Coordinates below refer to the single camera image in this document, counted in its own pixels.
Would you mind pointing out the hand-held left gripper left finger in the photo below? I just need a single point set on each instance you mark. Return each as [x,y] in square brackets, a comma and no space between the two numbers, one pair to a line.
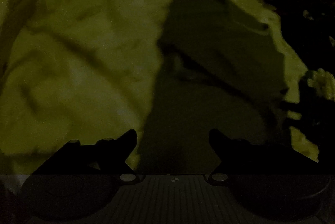
[129,139]

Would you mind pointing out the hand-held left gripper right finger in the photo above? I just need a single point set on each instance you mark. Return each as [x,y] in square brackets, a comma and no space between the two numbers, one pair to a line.
[216,138]

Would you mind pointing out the dark dotted small garment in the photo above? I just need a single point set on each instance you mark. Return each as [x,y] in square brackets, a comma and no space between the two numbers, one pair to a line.
[217,69]

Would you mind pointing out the light printed blanket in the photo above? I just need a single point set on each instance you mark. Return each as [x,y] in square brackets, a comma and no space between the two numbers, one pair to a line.
[78,56]

